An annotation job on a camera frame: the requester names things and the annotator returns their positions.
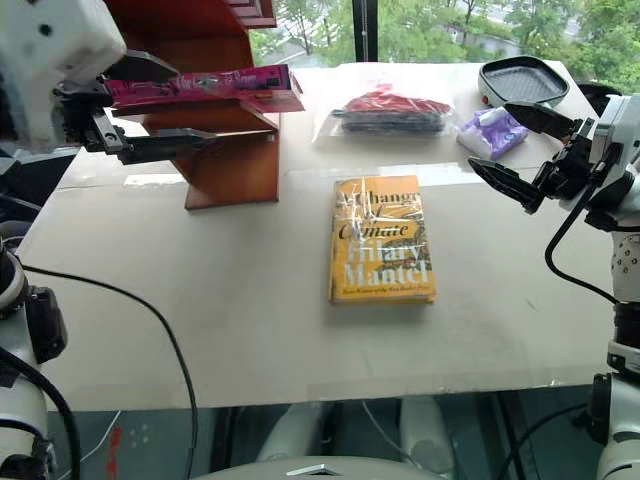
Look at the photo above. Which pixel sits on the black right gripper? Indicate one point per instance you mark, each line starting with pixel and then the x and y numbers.
pixel 567 167

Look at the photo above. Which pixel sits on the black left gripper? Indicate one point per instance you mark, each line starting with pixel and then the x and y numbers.
pixel 80 112

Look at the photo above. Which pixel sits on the pink book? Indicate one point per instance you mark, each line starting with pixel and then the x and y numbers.
pixel 210 85

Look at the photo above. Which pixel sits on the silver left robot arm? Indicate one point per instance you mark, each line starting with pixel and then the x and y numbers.
pixel 20 380

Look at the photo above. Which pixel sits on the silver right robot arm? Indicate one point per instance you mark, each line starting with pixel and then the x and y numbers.
pixel 622 350

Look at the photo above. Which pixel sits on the wooden bookshelf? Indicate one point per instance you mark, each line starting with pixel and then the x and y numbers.
pixel 220 160

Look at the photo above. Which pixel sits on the yellow hardcover book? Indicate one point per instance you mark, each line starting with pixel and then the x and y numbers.
pixel 382 242

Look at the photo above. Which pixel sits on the purple tissue pack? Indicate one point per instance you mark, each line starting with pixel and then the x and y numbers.
pixel 492 132

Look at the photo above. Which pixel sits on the black and white grill pan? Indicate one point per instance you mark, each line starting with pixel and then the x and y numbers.
pixel 522 80

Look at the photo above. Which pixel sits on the clear plastic bag with clothes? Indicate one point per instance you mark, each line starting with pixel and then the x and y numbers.
pixel 390 117

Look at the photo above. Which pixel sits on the white robot leg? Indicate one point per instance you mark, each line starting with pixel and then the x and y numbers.
pixel 425 430
pixel 292 432

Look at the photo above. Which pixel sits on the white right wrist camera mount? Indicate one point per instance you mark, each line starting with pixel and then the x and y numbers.
pixel 617 150

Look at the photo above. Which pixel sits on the black window frame post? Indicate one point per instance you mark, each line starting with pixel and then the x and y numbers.
pixel 365 30

